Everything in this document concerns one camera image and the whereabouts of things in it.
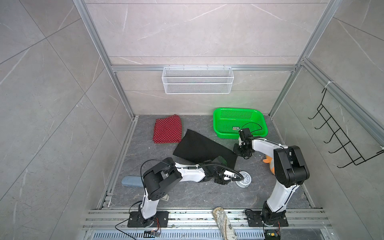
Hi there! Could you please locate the patterned rolled cloth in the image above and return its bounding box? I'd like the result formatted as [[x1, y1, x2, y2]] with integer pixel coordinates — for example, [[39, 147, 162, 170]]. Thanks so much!
[[213, 207, 238, 240]]

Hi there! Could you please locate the orange plush toy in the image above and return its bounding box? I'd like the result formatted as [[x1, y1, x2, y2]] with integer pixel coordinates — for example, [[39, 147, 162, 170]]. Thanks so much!
[[263, 155, 275, 175]]

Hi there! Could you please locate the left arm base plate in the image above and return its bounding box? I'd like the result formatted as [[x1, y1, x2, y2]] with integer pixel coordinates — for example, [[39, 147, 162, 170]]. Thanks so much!
[[127, 211, 169, 228]]

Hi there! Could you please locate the black skirt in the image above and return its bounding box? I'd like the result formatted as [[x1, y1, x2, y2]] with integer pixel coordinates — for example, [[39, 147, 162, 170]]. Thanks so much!
[[173, 129, 238, 169]]

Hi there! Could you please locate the white wire wall basket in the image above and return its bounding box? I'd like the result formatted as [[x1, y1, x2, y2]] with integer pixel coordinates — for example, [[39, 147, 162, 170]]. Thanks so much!
[[162, 67, 234, 95]]

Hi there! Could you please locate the white alarm clock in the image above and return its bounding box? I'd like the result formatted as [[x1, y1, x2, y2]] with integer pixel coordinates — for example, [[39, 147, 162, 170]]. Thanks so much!
[[236, 171, 252, 188]]

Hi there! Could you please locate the green plastic basket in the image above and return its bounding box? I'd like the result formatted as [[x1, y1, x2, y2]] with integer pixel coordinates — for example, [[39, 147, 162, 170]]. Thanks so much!
[[213, 108, 268, 140]]

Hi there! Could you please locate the red polka dot skirt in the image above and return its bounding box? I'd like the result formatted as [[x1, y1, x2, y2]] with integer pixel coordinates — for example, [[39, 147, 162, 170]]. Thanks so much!
[[153, 115, 183, 144]]

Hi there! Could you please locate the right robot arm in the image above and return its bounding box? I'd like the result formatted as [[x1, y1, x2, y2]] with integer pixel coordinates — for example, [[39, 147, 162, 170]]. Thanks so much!
[[234, 128, 310, 226]]

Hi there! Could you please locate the beige remote control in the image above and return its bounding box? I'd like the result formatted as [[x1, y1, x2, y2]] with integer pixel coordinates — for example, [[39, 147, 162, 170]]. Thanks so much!
[[161, 195, 170, 202]]

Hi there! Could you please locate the black wall hook rack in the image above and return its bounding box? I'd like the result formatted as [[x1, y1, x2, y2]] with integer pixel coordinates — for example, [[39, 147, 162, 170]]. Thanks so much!
[[308, 88, 384, 169]]

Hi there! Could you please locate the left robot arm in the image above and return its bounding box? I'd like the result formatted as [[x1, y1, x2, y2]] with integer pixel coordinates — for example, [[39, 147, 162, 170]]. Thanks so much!
[[122, 157, 245, 229]]

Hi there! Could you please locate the light blue cup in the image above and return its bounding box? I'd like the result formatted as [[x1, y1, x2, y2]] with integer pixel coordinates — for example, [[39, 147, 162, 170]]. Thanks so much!
[[121, 176, 144, 188]]

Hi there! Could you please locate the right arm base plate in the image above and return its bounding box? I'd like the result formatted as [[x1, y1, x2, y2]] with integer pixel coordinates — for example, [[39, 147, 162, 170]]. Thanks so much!
[[244, 209, 289, 227]]

